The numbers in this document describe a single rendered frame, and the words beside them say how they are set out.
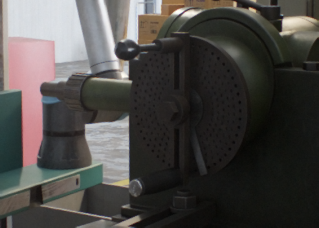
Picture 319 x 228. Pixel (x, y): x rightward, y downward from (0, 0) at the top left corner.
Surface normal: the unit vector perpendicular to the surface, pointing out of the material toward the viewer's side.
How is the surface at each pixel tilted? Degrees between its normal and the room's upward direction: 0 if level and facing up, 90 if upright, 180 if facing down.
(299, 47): 48
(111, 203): 90
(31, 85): 90
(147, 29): 90
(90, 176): 90
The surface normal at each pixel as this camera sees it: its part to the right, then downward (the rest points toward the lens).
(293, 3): -0.59, 0.11
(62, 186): 0.88, 0.07
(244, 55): 0.29, -0.61
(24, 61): 0.57, 0.11
